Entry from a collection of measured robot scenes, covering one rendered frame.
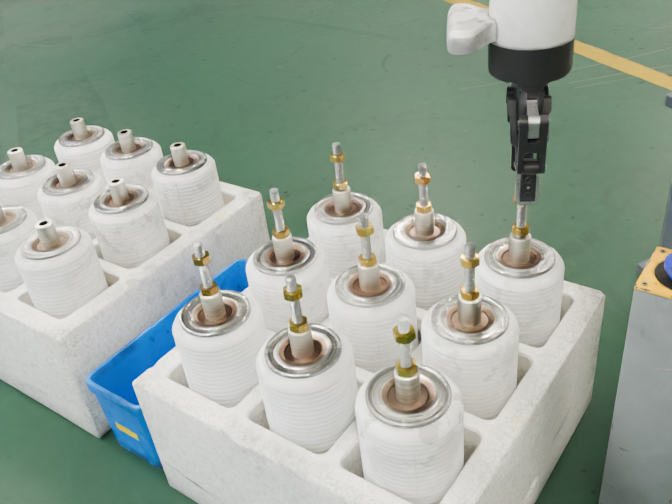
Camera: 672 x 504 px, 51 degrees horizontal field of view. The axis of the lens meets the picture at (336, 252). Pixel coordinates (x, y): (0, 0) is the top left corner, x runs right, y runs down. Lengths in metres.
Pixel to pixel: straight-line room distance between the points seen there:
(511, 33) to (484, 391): 0.33
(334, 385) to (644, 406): 0.30
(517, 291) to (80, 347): 0.54
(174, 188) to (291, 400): 0.47
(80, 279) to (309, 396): 0.40
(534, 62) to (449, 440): 0.33
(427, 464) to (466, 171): 0.94
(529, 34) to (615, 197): 0.81
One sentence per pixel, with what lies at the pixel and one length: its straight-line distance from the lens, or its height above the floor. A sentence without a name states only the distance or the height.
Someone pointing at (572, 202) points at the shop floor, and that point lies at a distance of 1.40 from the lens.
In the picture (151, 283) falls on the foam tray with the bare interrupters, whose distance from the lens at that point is 1.00.
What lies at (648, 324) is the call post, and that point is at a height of 0.28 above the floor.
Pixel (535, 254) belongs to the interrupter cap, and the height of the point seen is 0.25.
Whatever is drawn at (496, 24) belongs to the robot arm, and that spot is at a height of 0.51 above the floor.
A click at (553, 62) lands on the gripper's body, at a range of 0.67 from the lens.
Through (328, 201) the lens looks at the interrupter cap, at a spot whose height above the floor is 0.25.
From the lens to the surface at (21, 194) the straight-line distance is 1.18.
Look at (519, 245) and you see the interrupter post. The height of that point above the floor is 0.28.
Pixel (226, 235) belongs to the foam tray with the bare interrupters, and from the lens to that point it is 1.08.
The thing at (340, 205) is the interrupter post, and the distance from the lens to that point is 0.89.
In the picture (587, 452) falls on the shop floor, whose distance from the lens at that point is 0.94.
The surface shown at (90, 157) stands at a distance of 1.23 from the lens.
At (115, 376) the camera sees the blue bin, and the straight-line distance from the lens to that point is 0.98.
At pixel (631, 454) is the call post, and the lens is 0.81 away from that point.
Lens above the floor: 0.71
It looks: 34 degrees down
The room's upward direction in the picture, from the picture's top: 7 degrees counter-clockwise
